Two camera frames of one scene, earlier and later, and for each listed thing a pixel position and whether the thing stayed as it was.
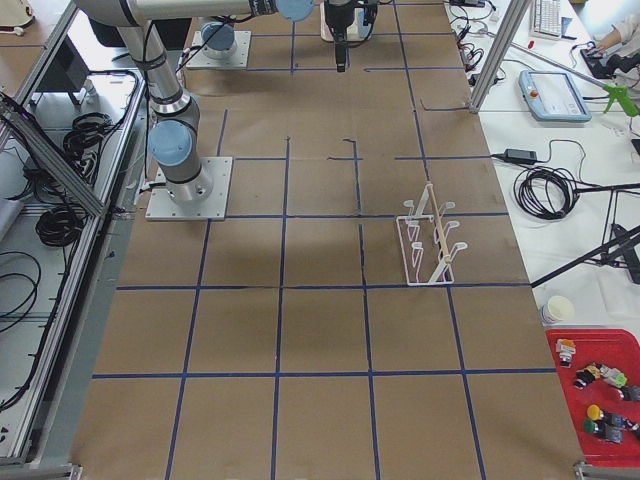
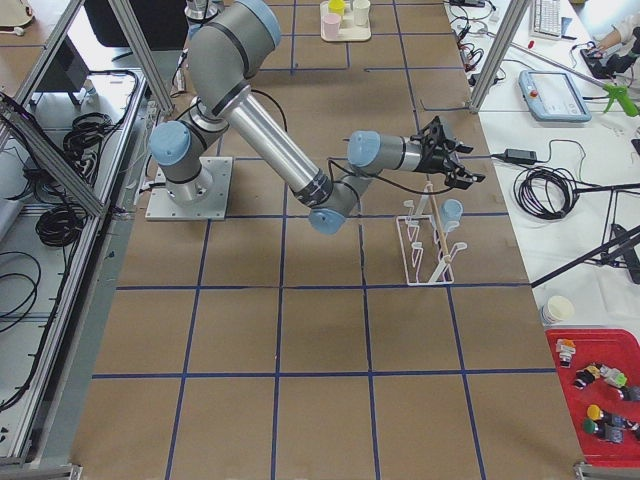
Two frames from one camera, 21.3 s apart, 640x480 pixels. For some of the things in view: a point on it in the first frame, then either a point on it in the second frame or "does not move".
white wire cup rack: x=424 y=256 does not move
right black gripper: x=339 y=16 to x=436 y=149
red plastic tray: x=600 y=373 does not move
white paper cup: x=557 y=309 does not move
